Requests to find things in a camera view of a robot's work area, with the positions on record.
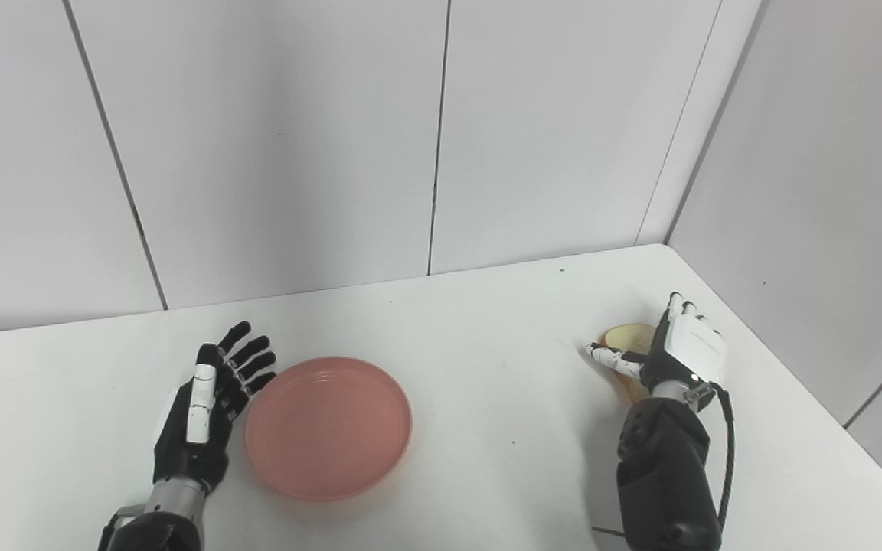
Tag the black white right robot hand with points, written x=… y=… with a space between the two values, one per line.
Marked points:
x=690 y=348

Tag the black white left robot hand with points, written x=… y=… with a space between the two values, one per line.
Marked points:
x=181 y=451

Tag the slice of bread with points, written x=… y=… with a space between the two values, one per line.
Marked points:
x=628 y=335

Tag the pink round plate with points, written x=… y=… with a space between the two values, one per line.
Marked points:
x=328 y=428

